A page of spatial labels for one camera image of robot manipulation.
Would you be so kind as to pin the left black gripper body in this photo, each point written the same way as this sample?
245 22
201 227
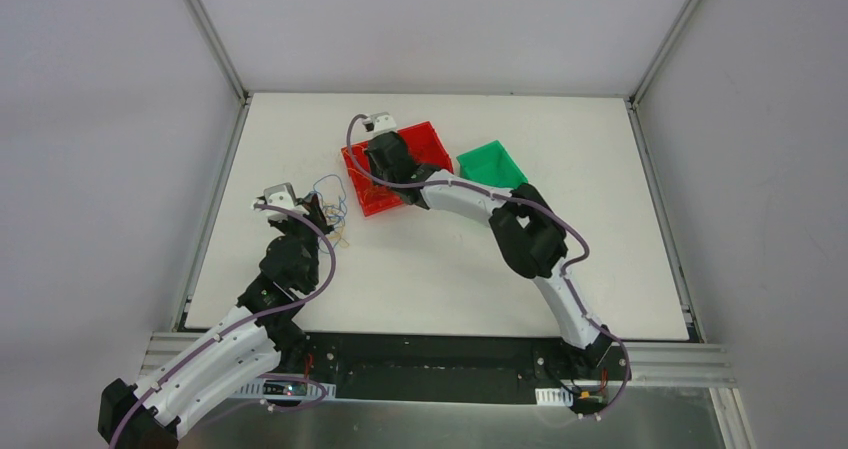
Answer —
314 211

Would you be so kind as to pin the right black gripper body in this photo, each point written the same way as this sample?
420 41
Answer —
383 147

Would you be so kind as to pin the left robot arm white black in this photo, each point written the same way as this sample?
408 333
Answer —
257 335

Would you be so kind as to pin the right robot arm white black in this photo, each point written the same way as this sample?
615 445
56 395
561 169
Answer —
530 237

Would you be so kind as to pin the red plastic bin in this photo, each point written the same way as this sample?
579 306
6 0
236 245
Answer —
424 145

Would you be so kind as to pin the green plastic bin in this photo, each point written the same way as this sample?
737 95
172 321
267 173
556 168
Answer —
491 165

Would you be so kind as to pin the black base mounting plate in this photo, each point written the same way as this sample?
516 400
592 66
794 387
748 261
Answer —
447 369

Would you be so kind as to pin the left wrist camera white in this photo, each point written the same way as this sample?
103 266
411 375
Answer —
276 202

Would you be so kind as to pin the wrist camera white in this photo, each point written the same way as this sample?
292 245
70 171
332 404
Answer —
379 123
276 202

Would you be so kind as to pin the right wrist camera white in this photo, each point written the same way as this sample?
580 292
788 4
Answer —
379 123

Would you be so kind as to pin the left white cable duct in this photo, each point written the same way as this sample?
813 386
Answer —
285 390

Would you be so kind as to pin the white cable duct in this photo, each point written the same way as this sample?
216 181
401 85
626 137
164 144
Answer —
553 397
285 390

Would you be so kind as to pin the right white cable duct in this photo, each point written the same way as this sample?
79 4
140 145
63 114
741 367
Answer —
553 397

